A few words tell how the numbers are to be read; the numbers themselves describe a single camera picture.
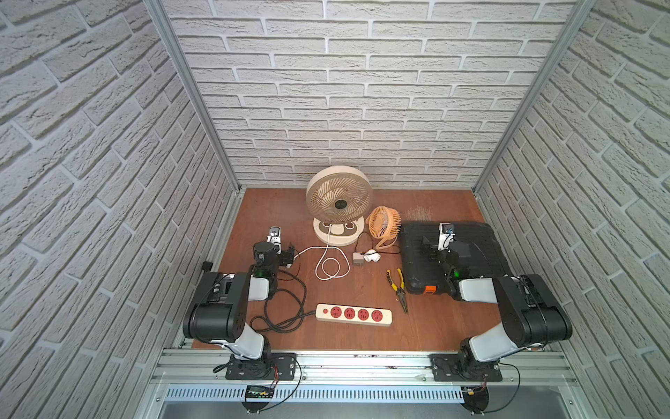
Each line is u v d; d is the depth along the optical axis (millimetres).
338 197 843
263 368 668
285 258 852
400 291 877
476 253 811
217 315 444
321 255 971
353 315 812
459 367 713
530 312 460
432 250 835
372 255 942
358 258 947
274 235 809
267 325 809
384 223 952
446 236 788
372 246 999
